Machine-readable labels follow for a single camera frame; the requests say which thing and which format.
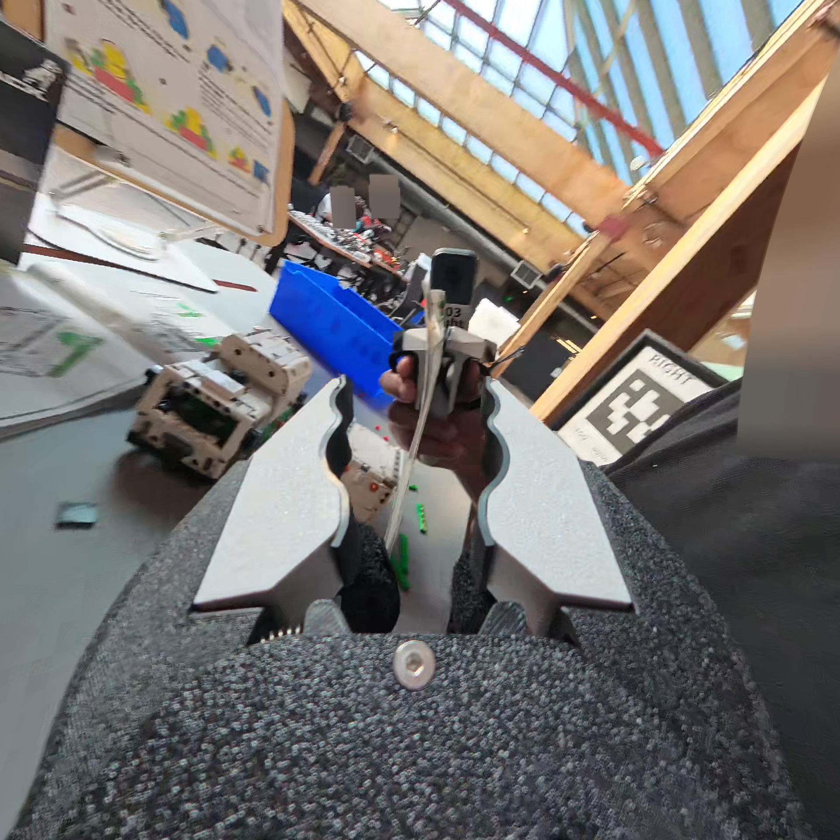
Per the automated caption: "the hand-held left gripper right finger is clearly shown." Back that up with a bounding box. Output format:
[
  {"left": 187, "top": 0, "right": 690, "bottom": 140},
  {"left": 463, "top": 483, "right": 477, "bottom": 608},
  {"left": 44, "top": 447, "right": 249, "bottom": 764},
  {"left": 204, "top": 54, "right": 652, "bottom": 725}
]
[{"left": 474, "top": 377, "right": 636, "bottom": 636}]

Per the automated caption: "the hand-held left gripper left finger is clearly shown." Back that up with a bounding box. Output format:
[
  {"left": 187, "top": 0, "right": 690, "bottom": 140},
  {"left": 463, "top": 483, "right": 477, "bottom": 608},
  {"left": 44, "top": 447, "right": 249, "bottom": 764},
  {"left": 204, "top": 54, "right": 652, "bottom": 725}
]
[{"left": 192, "top": 375, "right": 358, "bottom": 634}]

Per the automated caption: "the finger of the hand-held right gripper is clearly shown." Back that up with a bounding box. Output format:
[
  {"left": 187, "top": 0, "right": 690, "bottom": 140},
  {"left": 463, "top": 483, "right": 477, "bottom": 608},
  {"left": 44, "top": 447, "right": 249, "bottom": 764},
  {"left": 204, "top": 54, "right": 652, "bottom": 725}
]
[
  {"left": 441, "top": 328, "right": 496, "bottom": 370},
  {"left": 399, "top": 328, "right": 435, "bottom": 370}
]

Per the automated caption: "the white lego instruction booklet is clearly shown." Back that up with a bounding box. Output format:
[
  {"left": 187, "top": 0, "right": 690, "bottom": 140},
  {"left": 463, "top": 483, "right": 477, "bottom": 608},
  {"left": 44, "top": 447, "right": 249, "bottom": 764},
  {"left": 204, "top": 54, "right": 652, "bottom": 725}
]
[{"left": 384, "top": 289, "right": 448, "bottom": 553}]

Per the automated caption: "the small white lego assembly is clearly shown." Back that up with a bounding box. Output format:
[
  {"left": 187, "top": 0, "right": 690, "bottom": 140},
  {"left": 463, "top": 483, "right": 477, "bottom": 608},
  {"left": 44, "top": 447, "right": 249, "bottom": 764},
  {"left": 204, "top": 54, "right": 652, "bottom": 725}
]
[{"left": 340, "top": 423, "right": 403, "bottom": 526}]

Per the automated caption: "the white lego truck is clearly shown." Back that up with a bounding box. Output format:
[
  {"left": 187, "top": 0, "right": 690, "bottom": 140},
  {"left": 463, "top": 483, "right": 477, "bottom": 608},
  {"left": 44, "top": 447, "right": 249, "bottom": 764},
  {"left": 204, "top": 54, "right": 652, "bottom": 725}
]
[{"left": 128, "top": 328, "right": 312, "bottom": 480}]

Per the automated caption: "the person's right hand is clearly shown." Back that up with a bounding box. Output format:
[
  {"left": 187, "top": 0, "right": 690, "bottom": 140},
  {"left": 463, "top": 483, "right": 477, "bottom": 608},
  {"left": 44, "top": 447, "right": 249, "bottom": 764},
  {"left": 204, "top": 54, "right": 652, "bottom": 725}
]
[{"left": 379, "top": 354, "right": 490, "bottom": 501}]

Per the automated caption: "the white storage box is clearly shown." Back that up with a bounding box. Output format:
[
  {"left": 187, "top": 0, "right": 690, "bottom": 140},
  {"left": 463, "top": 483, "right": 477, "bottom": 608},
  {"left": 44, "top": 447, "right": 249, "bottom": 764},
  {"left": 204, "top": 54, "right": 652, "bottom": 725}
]
[{"left": 469, "top": 298, "right": 521, "bottom": 347}]

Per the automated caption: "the blue plastic bin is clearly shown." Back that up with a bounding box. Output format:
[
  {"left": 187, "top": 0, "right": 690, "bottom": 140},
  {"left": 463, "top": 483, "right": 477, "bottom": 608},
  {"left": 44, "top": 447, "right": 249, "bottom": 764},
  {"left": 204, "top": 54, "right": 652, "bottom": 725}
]
[{"left": 270, "top": 260, "right": 404, "bottom": 398}]

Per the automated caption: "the cluttered background work table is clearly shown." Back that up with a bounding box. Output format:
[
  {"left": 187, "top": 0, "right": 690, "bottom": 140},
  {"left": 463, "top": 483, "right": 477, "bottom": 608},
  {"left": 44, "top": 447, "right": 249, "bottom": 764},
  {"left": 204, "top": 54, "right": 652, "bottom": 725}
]
[{"left": 289, "top": 209, "right": 403, "bottom": 271}]

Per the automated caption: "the black framed marker sign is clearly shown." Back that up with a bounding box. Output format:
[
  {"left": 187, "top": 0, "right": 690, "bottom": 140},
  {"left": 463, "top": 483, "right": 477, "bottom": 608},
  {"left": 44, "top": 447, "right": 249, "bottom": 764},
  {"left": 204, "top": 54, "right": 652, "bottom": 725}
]
[
  {"left": 558, "top": 329, "right": 729, "bottom": 468},
  {"left": 0, "top": 20, "right": 70, "bottom": 247}
]

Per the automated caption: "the person's black sweater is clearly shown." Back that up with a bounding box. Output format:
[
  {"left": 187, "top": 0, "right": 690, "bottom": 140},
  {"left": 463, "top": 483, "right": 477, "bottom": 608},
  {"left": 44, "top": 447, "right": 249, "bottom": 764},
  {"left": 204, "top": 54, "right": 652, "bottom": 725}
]
[{"left": 602, "top": 377, "right": 840, "bottom": 840}]

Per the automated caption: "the printed paper sheet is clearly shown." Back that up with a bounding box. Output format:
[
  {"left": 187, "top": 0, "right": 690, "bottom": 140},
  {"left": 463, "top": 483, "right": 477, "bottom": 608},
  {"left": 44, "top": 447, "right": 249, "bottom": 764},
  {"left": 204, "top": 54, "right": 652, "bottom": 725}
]
[{"left": 0, "top": 262, "right": 221, "bottom": 421}]

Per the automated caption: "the clear board stand base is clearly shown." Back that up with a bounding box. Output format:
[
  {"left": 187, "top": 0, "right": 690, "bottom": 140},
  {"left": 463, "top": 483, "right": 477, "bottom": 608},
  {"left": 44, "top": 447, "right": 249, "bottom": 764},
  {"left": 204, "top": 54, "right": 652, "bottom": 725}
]
[{"left": 56, "top": 196, "right": 219, "bottom": 261}]

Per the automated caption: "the wooden board with instruction sheet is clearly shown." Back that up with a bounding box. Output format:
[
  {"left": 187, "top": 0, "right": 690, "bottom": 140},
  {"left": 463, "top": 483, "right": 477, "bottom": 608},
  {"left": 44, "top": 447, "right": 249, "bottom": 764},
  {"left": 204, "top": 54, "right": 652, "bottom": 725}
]
[{"left": 42, "top": 0, "right": 294, "bottom": 247}]

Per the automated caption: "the thin wooden post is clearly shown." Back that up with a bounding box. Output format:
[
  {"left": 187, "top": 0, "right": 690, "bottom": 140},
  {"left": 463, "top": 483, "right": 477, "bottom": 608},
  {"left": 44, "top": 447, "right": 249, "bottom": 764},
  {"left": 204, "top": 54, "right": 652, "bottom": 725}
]
[{"left": 492, "top": 226, "right": 614, "bottom": 380}]

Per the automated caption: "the thick wooden post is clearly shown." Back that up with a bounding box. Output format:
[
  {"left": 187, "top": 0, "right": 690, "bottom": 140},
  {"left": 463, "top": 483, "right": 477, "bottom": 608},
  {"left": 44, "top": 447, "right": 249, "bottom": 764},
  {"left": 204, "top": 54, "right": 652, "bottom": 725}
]
[{"left": 530, "top": 72, "right": 829, "bottom": 426}]

